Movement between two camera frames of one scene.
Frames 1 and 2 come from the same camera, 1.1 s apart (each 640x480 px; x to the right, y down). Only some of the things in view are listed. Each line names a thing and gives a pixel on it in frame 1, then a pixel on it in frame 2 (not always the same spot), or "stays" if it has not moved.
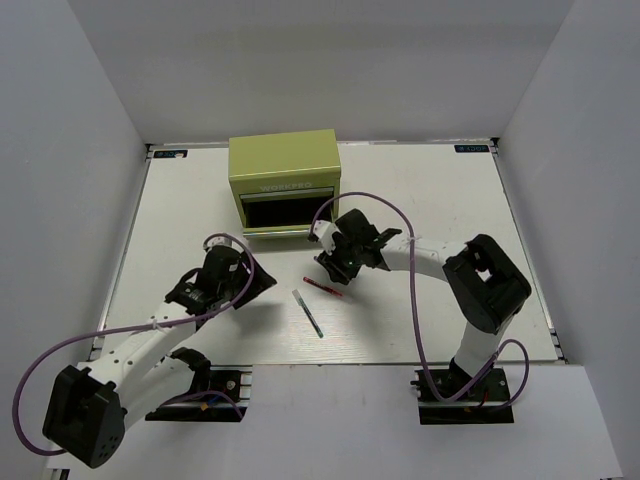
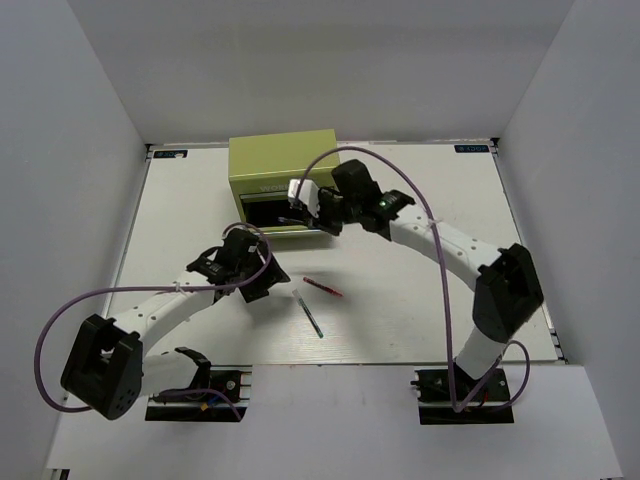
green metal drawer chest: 284,183 stays
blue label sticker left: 170,154 stays
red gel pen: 326,288 stays
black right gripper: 338,274 to 324,198
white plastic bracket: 324,231 to 308,195
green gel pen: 297,297 stays
